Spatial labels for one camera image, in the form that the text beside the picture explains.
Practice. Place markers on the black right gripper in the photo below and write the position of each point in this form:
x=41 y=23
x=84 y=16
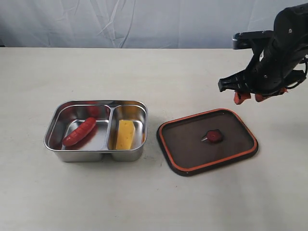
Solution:
x=271 y=70

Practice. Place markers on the dark translucent lunch box lid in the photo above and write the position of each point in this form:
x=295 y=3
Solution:
x=202 y=142

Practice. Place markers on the yellow cheese wedge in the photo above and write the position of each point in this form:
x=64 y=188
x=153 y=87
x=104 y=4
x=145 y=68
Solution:
x=125 y=135

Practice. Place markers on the red sausage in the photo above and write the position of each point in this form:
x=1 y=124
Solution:
x=80 y=133

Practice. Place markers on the steel two-compartment lunch box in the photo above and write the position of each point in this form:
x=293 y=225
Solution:
x=103 y=137

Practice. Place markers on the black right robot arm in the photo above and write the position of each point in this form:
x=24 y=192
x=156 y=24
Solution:
x=292 y=18

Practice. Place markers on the blue-grey backdrop cloth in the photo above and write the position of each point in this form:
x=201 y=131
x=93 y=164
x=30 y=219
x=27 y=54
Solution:
x=160 y=24

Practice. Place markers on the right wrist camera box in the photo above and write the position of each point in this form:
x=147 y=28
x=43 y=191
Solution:
x=251 y=40

